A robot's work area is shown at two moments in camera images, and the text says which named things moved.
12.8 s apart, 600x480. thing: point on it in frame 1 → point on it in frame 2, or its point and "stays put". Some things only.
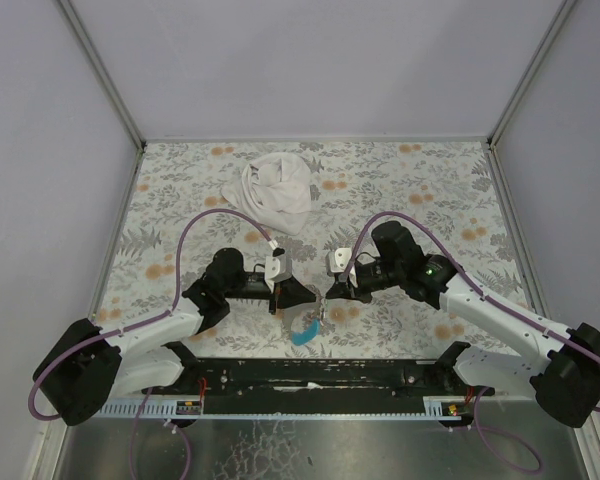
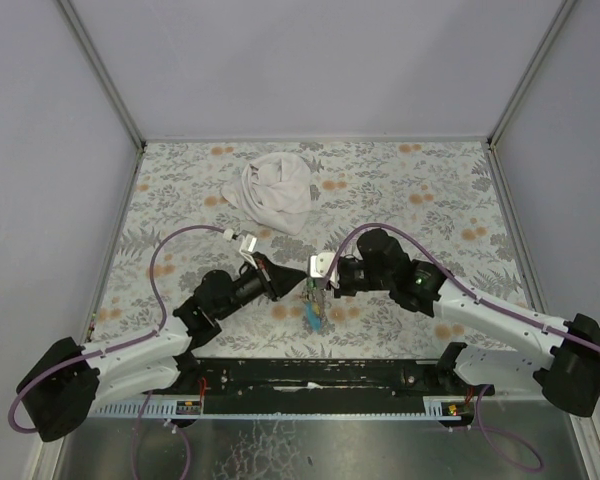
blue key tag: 312,330 → 315,316
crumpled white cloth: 275,190 stays put
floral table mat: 445,194 stays put
